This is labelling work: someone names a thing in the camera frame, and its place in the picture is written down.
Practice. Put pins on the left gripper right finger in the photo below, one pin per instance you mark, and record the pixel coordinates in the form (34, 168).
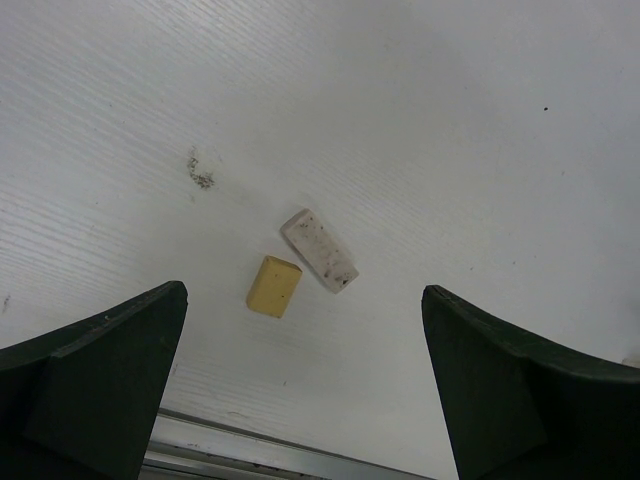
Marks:
(519, 406)

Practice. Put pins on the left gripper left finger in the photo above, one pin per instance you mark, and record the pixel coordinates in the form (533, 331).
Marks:
(80, 402)

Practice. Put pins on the tan eraser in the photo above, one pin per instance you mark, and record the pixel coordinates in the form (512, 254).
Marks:
(273, 287)

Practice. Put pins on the grey white eraser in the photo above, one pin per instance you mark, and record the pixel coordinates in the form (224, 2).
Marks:
(318, 248)

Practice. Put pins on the aluminium front rail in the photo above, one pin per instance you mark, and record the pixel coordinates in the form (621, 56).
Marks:
(185, 443)

